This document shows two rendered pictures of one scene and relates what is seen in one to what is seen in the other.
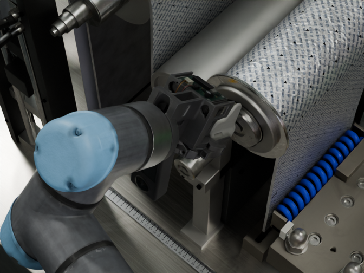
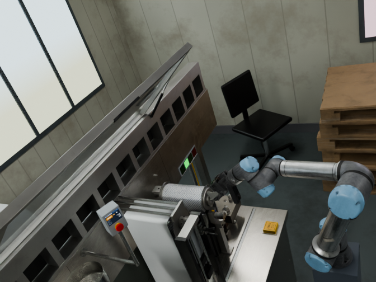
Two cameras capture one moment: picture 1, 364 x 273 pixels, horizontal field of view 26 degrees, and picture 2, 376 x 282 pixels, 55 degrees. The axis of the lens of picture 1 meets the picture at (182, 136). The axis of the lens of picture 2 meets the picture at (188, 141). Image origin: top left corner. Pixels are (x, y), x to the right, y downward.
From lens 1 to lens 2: 1.59 m
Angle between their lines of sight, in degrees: 68
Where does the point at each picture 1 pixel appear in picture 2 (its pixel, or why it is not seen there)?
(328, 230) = (220, 207)
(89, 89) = not seen: outside the picture
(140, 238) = (238, 263)
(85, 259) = (268, 166)
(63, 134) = (248, 159)
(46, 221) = (264, 175)
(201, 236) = (230, 248)
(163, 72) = not seen: hidden behind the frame
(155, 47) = not seen: hidden behind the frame
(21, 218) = (266, 181)
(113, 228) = (238, 271)
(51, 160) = (254, 164)
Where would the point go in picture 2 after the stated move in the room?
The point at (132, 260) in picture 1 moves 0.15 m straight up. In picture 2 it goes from (245, 262) to (239, 242)
